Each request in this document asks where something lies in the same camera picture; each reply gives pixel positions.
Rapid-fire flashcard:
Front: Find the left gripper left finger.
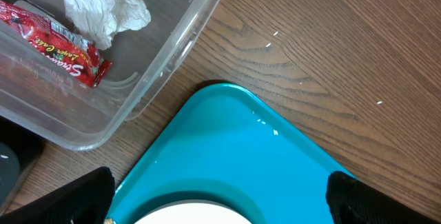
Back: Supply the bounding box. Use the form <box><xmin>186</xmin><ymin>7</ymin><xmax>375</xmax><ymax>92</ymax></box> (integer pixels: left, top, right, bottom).
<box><xmin>1</xmin><ymin>167</ymin><xmax>115</xmax><ymax>224</ymax></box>

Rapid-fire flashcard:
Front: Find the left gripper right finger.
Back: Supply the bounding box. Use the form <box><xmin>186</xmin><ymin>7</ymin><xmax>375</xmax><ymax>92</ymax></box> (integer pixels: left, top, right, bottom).
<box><xmin>326</xmin><ymin>171</ymin><xmax>439</xmax><ymax>224</ymax></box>

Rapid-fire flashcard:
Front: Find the large white plate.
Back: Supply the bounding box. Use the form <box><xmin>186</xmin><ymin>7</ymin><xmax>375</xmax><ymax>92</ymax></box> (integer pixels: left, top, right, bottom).
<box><xmin>135</xmin><ymin>201</ymin><xmax>251</xmax><ymax>224</ymax></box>

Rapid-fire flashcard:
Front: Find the red snack wrapper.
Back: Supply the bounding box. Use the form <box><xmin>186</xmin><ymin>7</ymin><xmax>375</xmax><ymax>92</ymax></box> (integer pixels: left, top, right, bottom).
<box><xmin>1</xmin><ymin>1</ymin><xmax>112</xmax><ymax>88</ymax></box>

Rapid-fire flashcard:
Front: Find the white napkin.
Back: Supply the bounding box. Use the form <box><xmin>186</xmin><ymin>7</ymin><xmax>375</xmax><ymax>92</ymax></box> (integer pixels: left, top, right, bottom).
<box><xmin>63</xmin><ymin>0</ymin><xmax>151</xmax><ymax>50</ymax></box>

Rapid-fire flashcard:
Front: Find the black waste tray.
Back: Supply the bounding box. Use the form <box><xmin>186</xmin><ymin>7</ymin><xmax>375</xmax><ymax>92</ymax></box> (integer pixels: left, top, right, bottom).
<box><xmin>1</xmin><ymin>117</ymin><xmax>44</xmax><ymax>215</ymax></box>

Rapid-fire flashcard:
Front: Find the clear plastic waste bin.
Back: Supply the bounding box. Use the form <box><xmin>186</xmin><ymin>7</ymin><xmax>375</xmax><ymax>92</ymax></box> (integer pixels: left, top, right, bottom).
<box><xmin>1</xmin><ymin>0</ymin><xmax>220</xmax><ymax>150</ymax></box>

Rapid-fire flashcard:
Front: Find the teal plastic serving tray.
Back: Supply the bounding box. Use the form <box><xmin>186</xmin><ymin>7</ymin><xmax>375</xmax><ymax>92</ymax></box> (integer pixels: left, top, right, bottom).
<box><xmin>107</xmin><ymin>83</ymin><xmax>342</xmax><ymax>223</ymax></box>

